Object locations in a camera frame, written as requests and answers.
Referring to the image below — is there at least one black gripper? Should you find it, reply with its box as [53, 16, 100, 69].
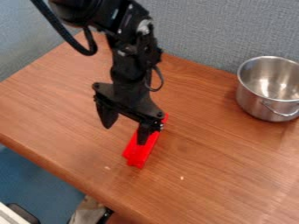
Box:
[92, 73, 164, 145]

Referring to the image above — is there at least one red plastic block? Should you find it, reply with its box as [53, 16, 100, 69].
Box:
[123, 112, 168, 169]

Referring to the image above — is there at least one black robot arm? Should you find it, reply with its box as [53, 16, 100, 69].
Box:
[49, 0, 164, 145]

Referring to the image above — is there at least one metal pot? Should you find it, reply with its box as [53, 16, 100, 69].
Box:
[236, 56, 299, 123]

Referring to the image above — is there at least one white object at corner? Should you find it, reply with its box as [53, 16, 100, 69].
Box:
[0, 202, 31, 224]

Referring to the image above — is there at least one crumpled beige cloth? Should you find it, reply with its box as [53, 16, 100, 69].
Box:
[68, 195, 107, 224]

